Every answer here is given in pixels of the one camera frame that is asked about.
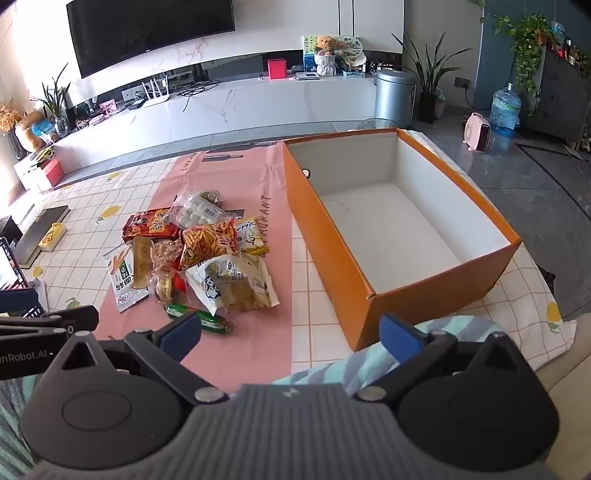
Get clear bag of white balls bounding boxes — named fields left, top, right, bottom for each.
left=173, top=188, right=236, bottom=228

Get clear bag of brown snacks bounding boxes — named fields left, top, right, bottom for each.
left=150, top=237, right=185, bottom=278

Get silver trash can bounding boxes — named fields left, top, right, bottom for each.
left=373, top=69, right=417, bottom=130

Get yellow white chip packet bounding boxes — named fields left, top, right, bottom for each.
left=233, top=216, right=271, bottom=257

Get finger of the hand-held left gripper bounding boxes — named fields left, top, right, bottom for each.
left=0, top=305, right=100, bottom=337

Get white router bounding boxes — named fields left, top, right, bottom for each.
left=139, top=76, right=172, bottom=109

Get yellow tissue box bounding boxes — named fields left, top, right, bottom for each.
left=38, top=222, right=69, bottom=252

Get white blue snack packet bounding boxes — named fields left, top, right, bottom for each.
left=185, top=253, right=280, bottom=317

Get round glass table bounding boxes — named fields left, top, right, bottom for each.
left=358, top=117, right=398, bottom=132

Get orange stick snack packet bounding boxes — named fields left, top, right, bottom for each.
left=179, top=219, right=238, bottom=268

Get green sausage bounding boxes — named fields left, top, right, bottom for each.
left=165, top=302, right=234, bottom=334

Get grey flat tray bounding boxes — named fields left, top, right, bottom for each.
left=14, top=205, right=71, bottom=268

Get brown teddy bear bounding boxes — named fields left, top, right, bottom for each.
left=314, top=34, right=345, bottom=58

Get tan snack packet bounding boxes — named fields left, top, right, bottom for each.
left=131, top=235, right=155, bottom=289

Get laptop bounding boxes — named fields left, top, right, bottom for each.
left=0, top=237, right=34, bottom=292

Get grey side cabinet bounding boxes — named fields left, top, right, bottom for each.
left=531, top=46, right=591, bottom=145

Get teal striped cloth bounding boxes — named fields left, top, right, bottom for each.
left=0, top=316, right=509, bottom=480

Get red snack packet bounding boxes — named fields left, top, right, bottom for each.
left=121, top=208, right=183, bottom=243

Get green white snack packet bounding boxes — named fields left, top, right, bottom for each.
left=102, top=244, right=151, bottom=313

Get white checkered tablecloth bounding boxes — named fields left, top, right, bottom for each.
left=0, top=130, right=578, bottom=367

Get white marble TV cabinet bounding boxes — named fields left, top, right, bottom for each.
left=14, top=74, right=377, bottom=190

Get black television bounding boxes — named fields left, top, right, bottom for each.
left=66, top=0, right=236, bottom=79

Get black cables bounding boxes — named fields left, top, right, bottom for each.
left=178, top=79, right=221, bottom=99

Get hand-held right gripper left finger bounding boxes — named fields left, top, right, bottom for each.
left=46, top=313, right=228, bottom=408

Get plant in glass vase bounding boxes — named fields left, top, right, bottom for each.
left=31, top=65, right=72, bottom=139

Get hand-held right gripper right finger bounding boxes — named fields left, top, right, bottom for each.
left=353, top=314, right=536, bottom=408

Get plant in black pot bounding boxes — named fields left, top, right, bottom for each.
left=392, top=31, right=472, bottom=124

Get pink space heater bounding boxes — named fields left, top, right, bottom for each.
left=463, top=112, right=494, bottom=153

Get small clear red snack bag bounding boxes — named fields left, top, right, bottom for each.
left=150, top=270, right=188, bottom=305

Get dried orange flowers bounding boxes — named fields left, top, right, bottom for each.
left=0, top=99, right=24, bottom=160

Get hanging green vine plant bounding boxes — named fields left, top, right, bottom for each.
left=480, top=0, right=557, bottom=116

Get beige sofa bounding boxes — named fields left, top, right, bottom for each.
left=526, top=314, right=591, bottom=480

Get red storage box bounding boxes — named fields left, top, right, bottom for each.
left=34, top=159, right=64, bottom=188

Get orange cardboard box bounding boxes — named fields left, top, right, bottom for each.
left=281, top=128, right=522, bottom=352

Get blue water jug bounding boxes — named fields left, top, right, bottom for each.
left=488, top=83, right=522, bottom=137

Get round painted fan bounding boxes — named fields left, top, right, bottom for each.
left=335, top=36, right=366, bottom=63

